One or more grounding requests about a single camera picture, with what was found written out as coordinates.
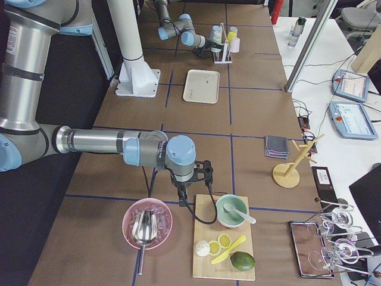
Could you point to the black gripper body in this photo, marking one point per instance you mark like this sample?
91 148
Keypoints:
209 44

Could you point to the cream rabbit tray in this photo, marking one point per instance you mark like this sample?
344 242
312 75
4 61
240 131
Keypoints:
202 86

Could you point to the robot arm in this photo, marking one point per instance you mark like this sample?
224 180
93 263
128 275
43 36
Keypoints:
53 82
184 28

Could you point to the white cup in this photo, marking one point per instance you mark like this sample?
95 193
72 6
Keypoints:
216 37

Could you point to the blue cup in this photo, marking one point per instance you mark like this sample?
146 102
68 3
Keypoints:
215 29

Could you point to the yellow cup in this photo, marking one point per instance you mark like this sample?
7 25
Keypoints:
231 36

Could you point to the pink cup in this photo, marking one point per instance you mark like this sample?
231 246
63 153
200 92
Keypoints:
234 46

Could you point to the grey cup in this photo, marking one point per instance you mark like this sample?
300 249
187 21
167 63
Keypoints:
233 29

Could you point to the water bottle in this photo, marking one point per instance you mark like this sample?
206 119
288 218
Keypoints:
296 31

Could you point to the grey folded cloth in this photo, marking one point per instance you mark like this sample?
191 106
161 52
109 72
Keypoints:
276 147

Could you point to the teach pendant far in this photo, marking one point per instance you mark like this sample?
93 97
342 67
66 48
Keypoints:
351 85

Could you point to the teach pendant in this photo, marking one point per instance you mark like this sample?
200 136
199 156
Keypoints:
351 120
351 85

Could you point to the wooden mug tree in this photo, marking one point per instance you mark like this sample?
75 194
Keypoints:
286 175

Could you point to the teach pendant near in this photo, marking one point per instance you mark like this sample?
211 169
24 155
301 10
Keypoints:
351 120

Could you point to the white spoon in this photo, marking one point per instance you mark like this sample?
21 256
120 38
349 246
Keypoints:
230 208

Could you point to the green bowl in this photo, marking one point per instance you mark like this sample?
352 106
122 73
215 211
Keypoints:
227 218

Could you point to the pink bowl with ice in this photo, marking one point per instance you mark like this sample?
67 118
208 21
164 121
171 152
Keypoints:
163 215

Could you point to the black box with label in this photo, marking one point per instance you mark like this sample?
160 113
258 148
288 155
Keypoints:
324 184

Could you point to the metal scoop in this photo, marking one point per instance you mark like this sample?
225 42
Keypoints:
144 232

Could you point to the lemon slice upper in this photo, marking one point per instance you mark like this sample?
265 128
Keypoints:
224 241

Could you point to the lemon slice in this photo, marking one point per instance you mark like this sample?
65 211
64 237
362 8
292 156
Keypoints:
214 247
224 241

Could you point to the yellow plastic knife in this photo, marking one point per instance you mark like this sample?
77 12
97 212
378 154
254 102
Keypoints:
225 254

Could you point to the lemon slice lower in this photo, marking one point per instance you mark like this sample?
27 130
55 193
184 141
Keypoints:
214 247

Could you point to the white garlic bulb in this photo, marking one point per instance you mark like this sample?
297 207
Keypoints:
202 248

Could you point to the avocado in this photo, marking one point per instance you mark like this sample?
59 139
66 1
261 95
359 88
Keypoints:
242 261

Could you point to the glass holder rack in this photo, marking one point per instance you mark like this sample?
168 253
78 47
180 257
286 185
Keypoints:
341 254

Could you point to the white wire cup rack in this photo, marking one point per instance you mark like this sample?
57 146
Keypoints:
222 57

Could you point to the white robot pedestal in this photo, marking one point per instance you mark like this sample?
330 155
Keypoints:
136 78

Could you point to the aluminium frame post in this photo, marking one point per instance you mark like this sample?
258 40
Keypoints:
316 30

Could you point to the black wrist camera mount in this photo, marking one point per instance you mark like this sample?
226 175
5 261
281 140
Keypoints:
202 171

